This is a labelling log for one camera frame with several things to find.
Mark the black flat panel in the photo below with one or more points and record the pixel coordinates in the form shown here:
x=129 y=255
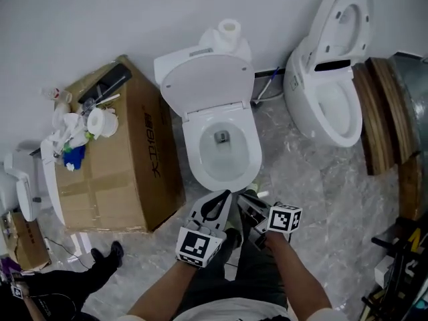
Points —
x=107 y=82

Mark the small white box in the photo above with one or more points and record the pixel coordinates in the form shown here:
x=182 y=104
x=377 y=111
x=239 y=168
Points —
x=384 y=272

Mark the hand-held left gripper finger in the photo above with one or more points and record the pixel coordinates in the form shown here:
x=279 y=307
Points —
x=204 y=209
x=223 y=207

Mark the grey metal drum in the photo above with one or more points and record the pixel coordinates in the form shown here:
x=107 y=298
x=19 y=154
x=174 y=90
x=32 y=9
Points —
x=418 y=89

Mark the person's shoe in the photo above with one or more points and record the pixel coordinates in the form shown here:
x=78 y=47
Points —
x=255 y=189
x=234 y=234

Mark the white toilet seat at left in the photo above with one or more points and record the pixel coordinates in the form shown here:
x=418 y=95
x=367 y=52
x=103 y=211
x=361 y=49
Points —
x=25 y=186

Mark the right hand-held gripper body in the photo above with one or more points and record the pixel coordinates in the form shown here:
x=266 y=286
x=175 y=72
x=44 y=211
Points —
x=284 y=221

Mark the person's right forearm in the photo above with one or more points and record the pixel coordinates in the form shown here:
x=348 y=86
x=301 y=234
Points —
x=294 y=273

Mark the white toilet with tank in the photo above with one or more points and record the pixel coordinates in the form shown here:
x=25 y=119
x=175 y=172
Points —
x=174 y=62

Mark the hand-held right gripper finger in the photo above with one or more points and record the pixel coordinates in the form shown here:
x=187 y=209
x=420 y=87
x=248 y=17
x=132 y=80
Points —
x=250 y=202

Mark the clear plastic bottle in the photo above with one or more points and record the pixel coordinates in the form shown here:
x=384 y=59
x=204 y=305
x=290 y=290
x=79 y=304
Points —
x=58 y=95

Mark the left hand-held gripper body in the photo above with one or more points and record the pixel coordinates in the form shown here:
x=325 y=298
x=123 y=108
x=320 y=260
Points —
x=197 y=246

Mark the stack of wooden rings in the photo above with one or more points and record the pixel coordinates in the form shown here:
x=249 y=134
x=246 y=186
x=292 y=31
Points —
x=374 y=119

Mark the small cardboard box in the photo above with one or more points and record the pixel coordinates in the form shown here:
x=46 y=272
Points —
x=30 y=242

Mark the blue cloth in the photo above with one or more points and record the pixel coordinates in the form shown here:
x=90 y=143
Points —
x=75 y=157

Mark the person's left forearm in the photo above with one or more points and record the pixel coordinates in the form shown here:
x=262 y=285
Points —
x=160 y=293

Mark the large cardboard box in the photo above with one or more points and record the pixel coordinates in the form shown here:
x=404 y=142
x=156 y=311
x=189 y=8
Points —
x=117 y=172

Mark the person's dark trousers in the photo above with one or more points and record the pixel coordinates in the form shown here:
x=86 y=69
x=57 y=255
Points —
x=261 y=273

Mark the person's white shirt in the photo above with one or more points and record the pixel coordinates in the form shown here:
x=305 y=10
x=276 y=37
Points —
x=240 y=314

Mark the long white plastic panel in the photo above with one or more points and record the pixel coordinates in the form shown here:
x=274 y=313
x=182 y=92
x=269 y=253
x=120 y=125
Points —
x=50 y=179

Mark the black yellow equipment frame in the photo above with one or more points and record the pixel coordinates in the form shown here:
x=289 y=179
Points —
x=408 y=273

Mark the pile of crumpled white paper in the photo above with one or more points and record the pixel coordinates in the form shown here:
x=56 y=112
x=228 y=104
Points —
x=68 y=125

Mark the white toilet paper roll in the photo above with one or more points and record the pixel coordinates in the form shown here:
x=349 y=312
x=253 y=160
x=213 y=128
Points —
x=230 y=37
x=212 y=42
x=243 y=49
x=107 y=124

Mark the white smart toilet with label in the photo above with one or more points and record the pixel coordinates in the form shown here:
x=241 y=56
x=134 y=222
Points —
x=307 y=112

